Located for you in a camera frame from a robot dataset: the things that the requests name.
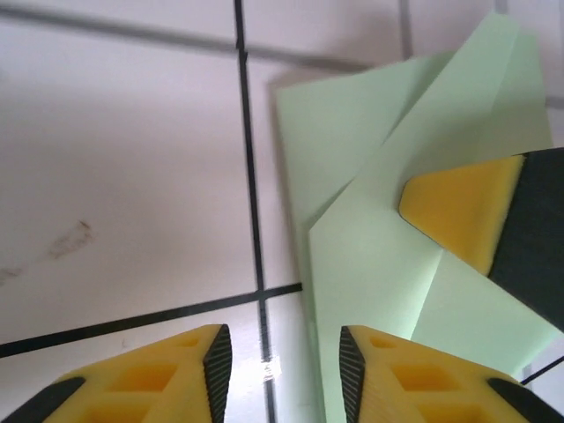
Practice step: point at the light green paper sheet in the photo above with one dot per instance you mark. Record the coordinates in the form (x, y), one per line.
(352, 132)

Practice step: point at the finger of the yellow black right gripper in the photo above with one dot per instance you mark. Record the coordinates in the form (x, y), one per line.
(462, 211)

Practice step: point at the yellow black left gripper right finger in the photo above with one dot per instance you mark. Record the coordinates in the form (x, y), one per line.
(423, 383)

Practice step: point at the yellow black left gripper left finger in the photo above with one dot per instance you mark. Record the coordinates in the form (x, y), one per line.
(145, 383)

